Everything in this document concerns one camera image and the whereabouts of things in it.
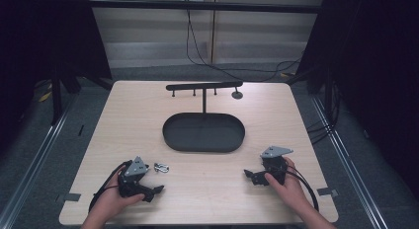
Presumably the person's right hand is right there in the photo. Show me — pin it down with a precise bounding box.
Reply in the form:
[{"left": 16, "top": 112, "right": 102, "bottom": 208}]
[{"left": 264, "top": 156, "right": 311, "bottom": 211}]

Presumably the right hand-held gripper black cable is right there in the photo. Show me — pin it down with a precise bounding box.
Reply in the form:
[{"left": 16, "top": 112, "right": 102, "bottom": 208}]
[{"left": 285, "top": 164, "right": 320, "bottom": 213}]

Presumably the yellow floor marker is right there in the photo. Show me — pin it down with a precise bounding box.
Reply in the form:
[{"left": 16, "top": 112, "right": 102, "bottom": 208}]
[{"left": 38, "top": 90, "right": 53, "bottom": 104}]

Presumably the grey tape strip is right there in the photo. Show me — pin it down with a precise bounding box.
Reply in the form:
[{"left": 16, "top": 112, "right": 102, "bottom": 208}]
[
  {"left": 316, "top": 187, "right": 340, "bottom": 197},
  {"left": 54, "top": 192, "right": 82, "bottom": 203}
]

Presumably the black floor cable bundle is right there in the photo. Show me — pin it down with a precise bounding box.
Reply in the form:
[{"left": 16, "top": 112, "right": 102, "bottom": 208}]
[{"left": 305, "top": 80, "right": 342, "bottom": 146}]

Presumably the black hook stand with oval tray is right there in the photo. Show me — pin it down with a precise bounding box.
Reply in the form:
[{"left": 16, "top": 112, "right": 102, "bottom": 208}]
[{"left": 162, "top": 80, "right": 246, "bottom": 154}]

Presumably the small silver metal key ring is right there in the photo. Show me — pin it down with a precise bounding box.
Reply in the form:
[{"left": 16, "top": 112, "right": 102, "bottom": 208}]
[{"left": 153, "top": 162, "right": 171, "bottom": 174}]

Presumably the black horizontal frame bar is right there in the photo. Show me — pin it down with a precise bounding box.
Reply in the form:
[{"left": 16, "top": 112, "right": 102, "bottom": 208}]
[{"left": 88, "top": 0, "right": 322, "bottom": 15}]

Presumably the black metal stand leg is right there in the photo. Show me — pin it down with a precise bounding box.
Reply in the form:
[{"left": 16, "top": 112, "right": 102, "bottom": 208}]
[{"left": 49, "top": 67, "right": 64, "bottom": 126}]

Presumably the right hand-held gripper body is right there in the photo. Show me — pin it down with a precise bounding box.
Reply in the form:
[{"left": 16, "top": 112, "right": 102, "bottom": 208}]
[{"left": 260, "top": 145, "right": 294, "bottom": 187}]

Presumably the black curtain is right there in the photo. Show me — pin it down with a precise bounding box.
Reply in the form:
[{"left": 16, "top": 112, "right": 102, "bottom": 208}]
[
  {"left": 295, "top": 0, "right": 419, "bottom": 197},
  {"left": 0, "top": 0, "right": 113, "bottom": 158}
]

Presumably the metal floor rail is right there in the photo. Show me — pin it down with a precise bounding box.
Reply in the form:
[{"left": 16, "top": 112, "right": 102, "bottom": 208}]
[
  {"left": 0, "top": 94, "right": 78, "bottom": 229},
  {"left": 309, "top": 95, "right": 393, "bottom": 229}
]

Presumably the left hand-held gripper black cable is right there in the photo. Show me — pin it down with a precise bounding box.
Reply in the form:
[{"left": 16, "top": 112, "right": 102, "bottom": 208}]
[{"left": 88, "top": 160, "right": 133, "bottom": 213}]

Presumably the black hanging wall cable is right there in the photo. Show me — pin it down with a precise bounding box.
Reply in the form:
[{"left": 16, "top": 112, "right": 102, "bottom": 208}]
[{"left": 185, "top": 8, "right": 304, "bottom": 84}]

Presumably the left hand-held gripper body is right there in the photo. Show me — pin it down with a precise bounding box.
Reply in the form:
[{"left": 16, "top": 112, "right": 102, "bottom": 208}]
[{"left": 117, "top": 155, "right": 150, "bottom": 199}]

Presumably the hand-held gripper black cable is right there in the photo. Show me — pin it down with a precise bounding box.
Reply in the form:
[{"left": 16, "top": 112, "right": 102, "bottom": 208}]
[
  {"left": 285, "top": 164, "right": 320, "bottom": 213},
  {"left": 88, "top": 160, "right": 133, "bottom": 213}
]

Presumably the person's left hand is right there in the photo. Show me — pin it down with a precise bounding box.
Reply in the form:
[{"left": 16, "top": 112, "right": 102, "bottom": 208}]
[{"left": 93, "top": 165, "right": 146, "bottom": 219}]

